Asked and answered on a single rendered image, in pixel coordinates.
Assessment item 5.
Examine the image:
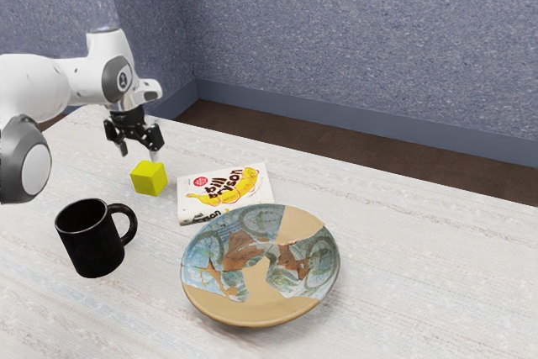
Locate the yellow cube block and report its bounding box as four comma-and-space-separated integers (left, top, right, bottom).
129, 159, 169, 198

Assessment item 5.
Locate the black mug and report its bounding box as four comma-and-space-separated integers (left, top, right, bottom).
54, 198, 139, 280

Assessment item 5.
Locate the painted tan ceramic plate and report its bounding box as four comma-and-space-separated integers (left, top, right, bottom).
180, 203, 342, 330

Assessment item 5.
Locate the white paperback book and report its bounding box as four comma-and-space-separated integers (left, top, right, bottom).
176, 161, 277, 227

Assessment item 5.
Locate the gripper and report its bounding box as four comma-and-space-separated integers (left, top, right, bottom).
103, 106, 166, 164

